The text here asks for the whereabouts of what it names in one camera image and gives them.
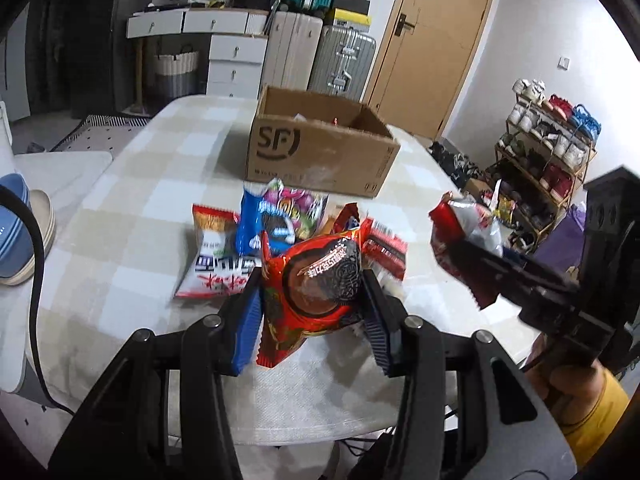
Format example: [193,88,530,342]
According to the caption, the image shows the purple grape candy bag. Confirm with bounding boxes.
[262,178,329,240]

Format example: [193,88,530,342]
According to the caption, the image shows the black cable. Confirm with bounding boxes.
[0,184,76,417]

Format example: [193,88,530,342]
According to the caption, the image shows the stacked blue bowls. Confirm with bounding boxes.
[0,172,34,278]

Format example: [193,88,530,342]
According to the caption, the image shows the red white snack packet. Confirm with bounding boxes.
[428,192,503,310]

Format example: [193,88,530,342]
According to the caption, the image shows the beige suitcase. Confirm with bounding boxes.
[260,11,323,91]

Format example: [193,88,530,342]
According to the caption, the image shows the shoe rack with shoes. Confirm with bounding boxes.
[486,78,602,252]

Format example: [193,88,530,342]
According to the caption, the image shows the beige plate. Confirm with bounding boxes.
[0,190,56,286]

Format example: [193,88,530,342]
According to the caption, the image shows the blue Oreo cookie packet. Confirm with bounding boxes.
[235,190,296,257]

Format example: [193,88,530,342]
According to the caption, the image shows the silver grey suitcase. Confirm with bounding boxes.
[307,25,376,102]

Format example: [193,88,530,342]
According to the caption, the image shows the wooden door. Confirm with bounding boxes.
[364,0,492,141]

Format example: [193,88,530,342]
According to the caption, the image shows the yellow black box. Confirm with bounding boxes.
[324,8,371,34]

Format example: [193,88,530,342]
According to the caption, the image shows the brown SF cardboard box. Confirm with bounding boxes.
[245,86,400,198]

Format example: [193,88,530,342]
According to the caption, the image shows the red black wafer packet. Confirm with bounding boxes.
[360,218,408,281]

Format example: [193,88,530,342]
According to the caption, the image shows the checked table cloth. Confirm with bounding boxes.
[24,93,542,447]

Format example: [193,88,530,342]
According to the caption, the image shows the dotted floor rug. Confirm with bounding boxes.
[51,115,150,157]

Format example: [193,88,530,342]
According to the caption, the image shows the red chocolate pie packet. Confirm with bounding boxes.
[257,203,363,368]

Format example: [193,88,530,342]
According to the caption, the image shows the white drawer desk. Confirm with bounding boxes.
[126,9,268,99]

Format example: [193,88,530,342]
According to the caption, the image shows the white red noodle snack bag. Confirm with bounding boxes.
[175,204,262,299]

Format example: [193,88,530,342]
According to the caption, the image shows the woven laundry basket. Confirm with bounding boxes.
[153,49,200,101]

